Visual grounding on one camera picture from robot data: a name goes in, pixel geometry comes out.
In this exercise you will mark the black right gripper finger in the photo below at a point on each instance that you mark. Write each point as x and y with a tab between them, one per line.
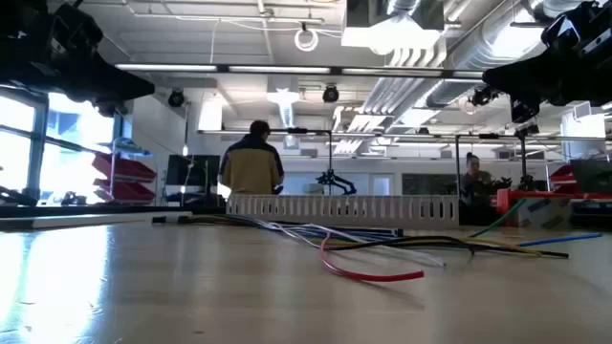
531	76

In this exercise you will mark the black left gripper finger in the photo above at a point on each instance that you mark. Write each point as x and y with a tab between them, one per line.
110	88

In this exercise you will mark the white duct cover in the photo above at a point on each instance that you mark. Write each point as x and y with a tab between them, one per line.
95	220

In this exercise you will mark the black tape wrap with label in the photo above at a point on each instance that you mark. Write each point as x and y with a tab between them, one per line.
167	220

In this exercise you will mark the blue background robot arm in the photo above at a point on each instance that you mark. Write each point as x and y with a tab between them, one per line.
337	181

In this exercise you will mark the black ceiling spotlight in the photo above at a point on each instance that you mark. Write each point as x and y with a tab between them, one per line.
176	98
331	93
482	95

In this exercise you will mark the shelf with red bins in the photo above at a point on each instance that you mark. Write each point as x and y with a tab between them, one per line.
124	179

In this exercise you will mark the red storage bin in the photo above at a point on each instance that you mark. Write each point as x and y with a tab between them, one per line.
563	178

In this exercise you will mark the black computer monitor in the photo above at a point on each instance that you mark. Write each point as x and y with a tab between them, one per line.
191	170

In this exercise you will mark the dark screen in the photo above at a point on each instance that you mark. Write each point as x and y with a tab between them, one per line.
593	176

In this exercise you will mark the person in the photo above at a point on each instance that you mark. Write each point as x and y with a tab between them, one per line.
473	179
251	167

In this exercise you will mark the long ceiling light bar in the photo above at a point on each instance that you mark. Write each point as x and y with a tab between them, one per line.
277	70

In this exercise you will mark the silver ventilation duct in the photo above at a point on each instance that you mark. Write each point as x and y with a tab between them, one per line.
487	43

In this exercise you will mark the black aluminium table frame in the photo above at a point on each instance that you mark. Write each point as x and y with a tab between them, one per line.
95	210

